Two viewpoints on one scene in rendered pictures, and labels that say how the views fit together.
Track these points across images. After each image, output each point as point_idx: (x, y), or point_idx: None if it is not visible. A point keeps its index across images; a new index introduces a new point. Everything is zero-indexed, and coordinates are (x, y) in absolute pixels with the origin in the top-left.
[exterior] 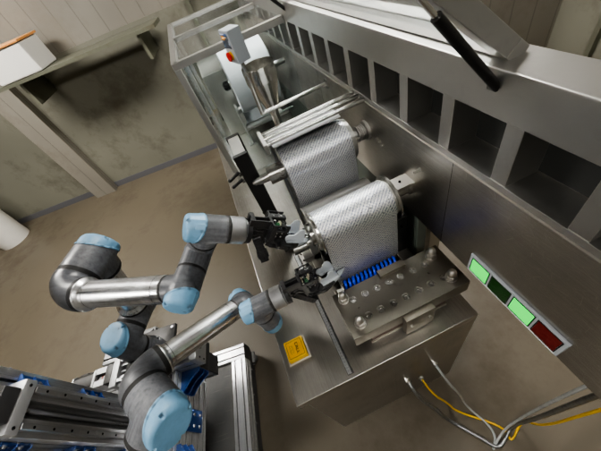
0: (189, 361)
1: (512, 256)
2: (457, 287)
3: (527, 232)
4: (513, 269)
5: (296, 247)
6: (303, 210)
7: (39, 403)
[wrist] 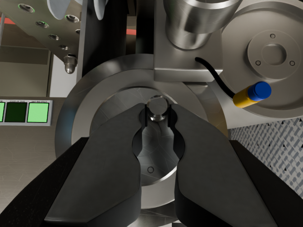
0: None
1: (15, 161)
2: (57, 56)
3: (10, 196)
4: (11, 148)
5: (81, 138)
6: (283, 120)
7: None
